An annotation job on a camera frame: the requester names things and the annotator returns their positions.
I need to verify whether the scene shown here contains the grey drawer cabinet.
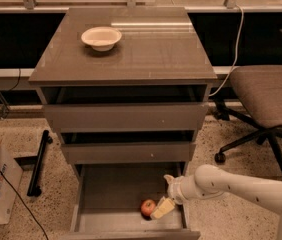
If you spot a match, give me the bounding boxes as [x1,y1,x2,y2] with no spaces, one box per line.
[28,6,218,240]

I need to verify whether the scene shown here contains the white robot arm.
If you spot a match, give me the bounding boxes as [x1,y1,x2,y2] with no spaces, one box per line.
[150,165,282,240]

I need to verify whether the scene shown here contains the brown fabric office chair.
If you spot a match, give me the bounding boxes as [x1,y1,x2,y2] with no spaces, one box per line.
[211,65,282,173]

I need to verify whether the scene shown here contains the black floor cable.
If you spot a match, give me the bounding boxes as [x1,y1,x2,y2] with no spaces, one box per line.
[0,133,50,240]

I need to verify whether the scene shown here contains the white paper bowl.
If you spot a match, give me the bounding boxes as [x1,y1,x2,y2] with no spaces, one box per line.
[81,27,122,52]

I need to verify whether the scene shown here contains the top grey drawer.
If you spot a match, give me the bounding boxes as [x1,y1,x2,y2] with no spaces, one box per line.
[36,85,213,134]

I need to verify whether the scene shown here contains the black metal bar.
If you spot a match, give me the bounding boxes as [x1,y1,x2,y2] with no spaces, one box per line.
[27,130,53,197]

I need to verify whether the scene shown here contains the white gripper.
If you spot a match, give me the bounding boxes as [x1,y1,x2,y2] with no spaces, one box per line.
[150,175,203,220]

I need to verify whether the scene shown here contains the red apple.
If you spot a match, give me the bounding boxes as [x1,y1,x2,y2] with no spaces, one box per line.
[140,199,156,217]

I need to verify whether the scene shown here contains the middle grey drawer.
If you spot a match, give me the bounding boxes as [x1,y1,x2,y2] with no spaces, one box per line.
[61,130,195,164]

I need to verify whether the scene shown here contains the bottom grey open drawer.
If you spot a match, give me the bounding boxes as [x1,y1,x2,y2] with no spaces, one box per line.
[59,162,200,240]

